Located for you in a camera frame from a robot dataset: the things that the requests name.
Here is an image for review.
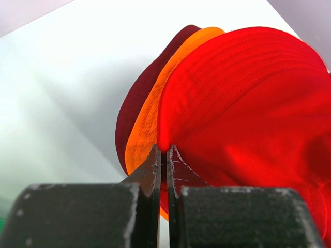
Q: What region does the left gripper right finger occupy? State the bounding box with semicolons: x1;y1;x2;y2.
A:
167;146;324;247

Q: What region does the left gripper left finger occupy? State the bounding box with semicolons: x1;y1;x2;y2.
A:
1;145;161;248

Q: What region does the orange bucket hat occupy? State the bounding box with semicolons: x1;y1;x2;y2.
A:
124;26;226;222

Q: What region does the maroon bucket hat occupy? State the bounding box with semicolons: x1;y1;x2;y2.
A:
115;25;200;174

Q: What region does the red hat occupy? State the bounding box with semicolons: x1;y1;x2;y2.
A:
157;27;330;247

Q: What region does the green plastic tray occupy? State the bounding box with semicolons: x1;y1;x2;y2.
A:
0;218;5;228

